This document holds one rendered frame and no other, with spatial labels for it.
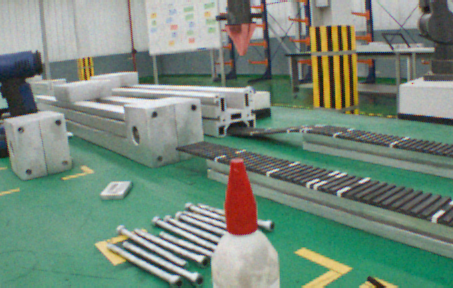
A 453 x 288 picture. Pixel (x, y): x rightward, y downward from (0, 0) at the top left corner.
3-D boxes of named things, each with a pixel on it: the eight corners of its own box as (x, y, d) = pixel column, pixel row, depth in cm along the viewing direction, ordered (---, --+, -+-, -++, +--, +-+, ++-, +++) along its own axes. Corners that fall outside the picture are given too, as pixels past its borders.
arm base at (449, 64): (477, 75, 89) (433, 75, 98) (475, 42, 87) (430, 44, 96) (469, 81, 83) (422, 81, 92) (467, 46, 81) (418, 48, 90)
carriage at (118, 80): (139, 92, 132) (137, 71, 131) (108, 98, 126) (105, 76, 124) (121, 91, 145) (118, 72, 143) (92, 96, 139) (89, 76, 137)
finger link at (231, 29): (226, 56, 100) (223, 18, 98) (248, 54, 104) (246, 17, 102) (243, 55, 94) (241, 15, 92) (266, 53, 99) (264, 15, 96)
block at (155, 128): (217, 151, 71) (212, 96, 69) (152, 168, 64) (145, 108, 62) (189, 144, 79) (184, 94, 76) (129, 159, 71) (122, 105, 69)
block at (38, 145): (85, 165, 69) (77, 111, 67) (23, 181, 63) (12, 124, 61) (68, 156, 77) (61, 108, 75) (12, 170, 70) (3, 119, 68)
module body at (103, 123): (178, 147, 77) (173, 102, 75) (129, 159, 71) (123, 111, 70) (66, 115, 141) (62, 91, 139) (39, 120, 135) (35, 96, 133)
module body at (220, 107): (256, 128, 88) (253, 89, 86) (217, 138, 82) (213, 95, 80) (114, 106, 151) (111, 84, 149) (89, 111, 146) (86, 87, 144)
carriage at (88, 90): (113, 106, 102) (110, 79, 100) (72, 114, 95) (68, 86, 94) (93, 103, 114) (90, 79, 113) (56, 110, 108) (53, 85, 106)
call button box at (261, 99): (271, 116, 101) (270, 91, 100) (240, 123, 96) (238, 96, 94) (250, 114, 108) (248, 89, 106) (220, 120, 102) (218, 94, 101)
